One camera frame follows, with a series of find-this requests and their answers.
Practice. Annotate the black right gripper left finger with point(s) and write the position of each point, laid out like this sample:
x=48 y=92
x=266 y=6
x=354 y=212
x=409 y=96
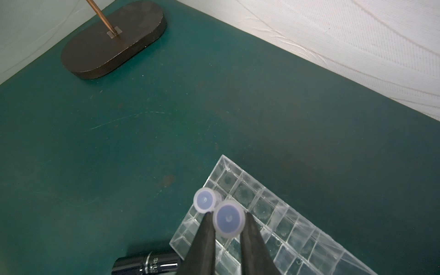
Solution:
x=200 y=259

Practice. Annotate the black lipstick tube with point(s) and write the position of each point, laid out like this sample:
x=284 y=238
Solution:
x=153 y=263

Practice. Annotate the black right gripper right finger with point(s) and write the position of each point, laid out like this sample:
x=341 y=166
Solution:
x=255 y=257

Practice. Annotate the copper scroll glass stand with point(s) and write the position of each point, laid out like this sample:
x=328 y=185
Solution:
x=96 y=51

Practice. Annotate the lilac lipstick tube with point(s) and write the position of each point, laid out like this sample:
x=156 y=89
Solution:
x=229 y=219
x=206 y=200

